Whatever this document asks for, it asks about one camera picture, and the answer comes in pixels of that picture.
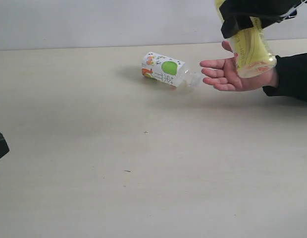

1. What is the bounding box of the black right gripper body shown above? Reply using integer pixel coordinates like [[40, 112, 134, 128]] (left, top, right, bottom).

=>
[[217, 0, 305, 27]]

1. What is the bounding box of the yellow bottle with red cap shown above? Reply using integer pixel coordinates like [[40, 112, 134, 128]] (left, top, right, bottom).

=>
[[214, 0, 277, 78]]

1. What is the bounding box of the tea bottle with apple label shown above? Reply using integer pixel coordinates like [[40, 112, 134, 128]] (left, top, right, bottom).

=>
[[142, 52, 205, 89]]

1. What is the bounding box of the person's open receiving hand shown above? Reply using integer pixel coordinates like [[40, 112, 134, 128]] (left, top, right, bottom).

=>
[[200, 40, 279, 92]]

